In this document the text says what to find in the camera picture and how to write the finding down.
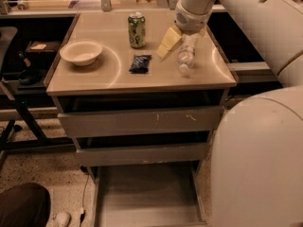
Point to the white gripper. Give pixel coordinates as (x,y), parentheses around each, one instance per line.
(191,21)

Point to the clear plastic water bottle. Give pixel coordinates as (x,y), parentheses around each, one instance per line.
(187,54)

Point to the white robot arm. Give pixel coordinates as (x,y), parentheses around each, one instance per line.
(257,151)

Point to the grey drawer cabinet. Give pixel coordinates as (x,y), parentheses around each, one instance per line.
(107,85)

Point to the top grey drawer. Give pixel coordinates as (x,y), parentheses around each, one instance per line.
(146,121)

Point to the middle grey drawer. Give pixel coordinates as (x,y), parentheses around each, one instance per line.
(142,154)

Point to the open bottom grey drawer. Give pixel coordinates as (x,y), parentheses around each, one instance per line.
(157,195)

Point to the green soda can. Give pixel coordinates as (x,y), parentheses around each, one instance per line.
(136,27)

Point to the blue snack packet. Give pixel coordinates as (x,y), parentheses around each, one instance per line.
(140,64)

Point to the white bowl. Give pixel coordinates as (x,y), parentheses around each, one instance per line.
(81,52)

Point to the white shoe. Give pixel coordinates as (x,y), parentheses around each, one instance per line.
(62,219)

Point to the dark trouser leg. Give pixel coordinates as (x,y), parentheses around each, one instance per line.
(25,205)

